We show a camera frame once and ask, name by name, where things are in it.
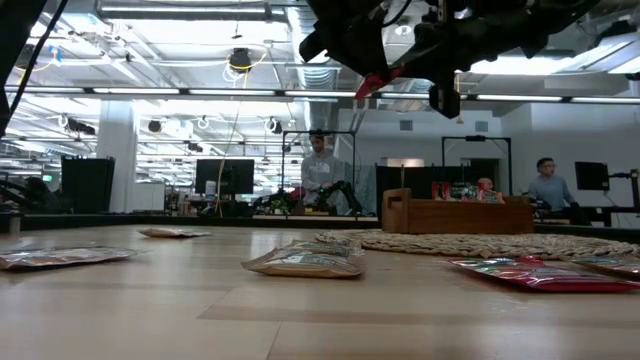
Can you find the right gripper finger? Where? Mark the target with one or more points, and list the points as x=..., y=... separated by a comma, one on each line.
x=445, y=100

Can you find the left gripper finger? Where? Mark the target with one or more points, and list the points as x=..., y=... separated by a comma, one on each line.
x=380, y=62

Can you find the wooden compartment tea box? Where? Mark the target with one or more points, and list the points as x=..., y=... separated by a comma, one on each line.
x=450, y=217

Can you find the round woven straw placemat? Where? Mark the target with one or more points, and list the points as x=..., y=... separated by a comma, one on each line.
x=500, y=245

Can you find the beige tea bag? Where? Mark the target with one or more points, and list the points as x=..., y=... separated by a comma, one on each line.
x=325, y=245
x=300, y=267
x=170, y=233
x=615, y=265

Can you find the silver packet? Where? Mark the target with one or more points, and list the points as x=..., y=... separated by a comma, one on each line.
x=60, y=257

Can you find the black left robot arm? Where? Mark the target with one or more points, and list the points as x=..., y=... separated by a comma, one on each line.
x=15, y=20

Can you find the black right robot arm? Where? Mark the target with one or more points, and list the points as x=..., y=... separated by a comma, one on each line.
x=560, y=20

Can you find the black background robot arm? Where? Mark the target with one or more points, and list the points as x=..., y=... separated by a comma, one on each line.
x=345, y=195

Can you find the black partition panel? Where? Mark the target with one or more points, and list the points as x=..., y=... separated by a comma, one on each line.
x=420, y=177

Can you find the person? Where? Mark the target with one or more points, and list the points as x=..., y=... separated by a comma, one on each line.
x=40, y=195
x=550, y=192
x=484, y=183
x=320, y=175

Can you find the black monitor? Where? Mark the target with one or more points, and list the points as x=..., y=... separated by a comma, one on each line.
x=87, y=185
x=225, y=177
x=591, y=176

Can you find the white cabinet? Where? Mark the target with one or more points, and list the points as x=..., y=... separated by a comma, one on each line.
x=148, y=196

